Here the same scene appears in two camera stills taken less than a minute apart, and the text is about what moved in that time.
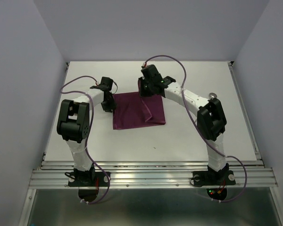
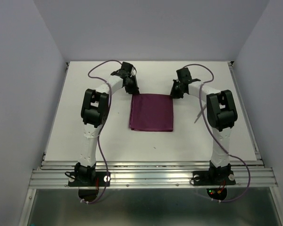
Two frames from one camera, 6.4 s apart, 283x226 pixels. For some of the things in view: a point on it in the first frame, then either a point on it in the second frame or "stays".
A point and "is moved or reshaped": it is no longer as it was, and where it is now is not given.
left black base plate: [91, 179] stays
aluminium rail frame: [254, 173] stays
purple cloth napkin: [132, 110] is moved or reshaped
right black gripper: [142, 93] -> [173, 93]
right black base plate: [212, 178] stays
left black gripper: [112, 106] -> [134, 89]
